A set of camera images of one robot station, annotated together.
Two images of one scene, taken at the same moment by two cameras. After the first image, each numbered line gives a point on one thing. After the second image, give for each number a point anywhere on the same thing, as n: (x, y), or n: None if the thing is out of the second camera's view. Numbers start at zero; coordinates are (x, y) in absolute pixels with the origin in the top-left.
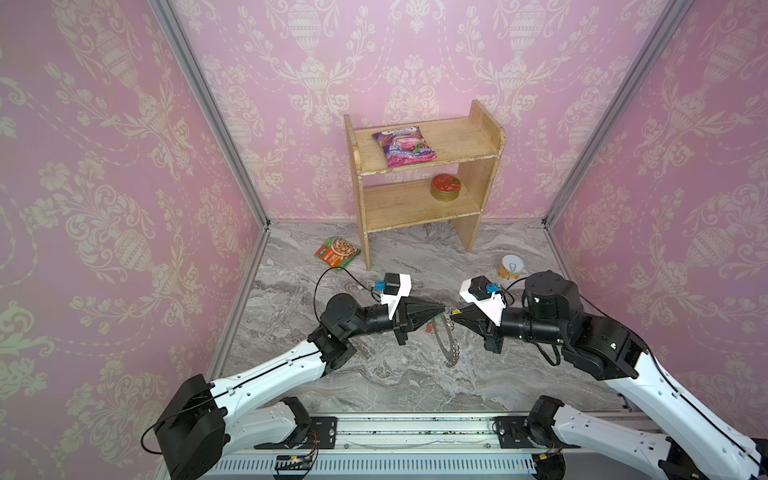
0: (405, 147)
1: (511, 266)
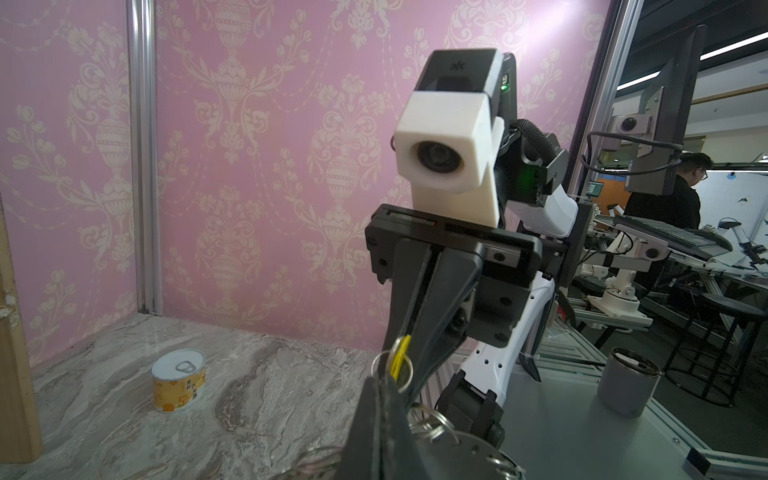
0: None
1: (178, 377)
